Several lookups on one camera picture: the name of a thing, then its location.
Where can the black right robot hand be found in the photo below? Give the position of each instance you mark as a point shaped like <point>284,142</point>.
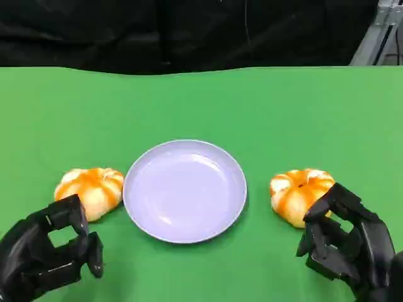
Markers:
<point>371,239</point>

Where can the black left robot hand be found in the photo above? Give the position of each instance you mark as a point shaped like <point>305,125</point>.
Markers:
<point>28,248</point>

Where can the orange and white bread roll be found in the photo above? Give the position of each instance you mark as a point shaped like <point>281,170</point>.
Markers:
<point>94,188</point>
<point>294,195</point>

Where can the lilac round plate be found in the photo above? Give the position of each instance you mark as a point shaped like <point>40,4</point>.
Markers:
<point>184,192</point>

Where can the green table cloth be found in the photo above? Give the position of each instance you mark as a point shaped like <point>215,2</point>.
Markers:
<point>201,107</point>

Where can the black backdrop curtain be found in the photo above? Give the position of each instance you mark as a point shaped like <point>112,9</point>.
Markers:
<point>157,31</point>

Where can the grey metal frame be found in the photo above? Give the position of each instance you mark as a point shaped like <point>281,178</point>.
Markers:
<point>374,31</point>

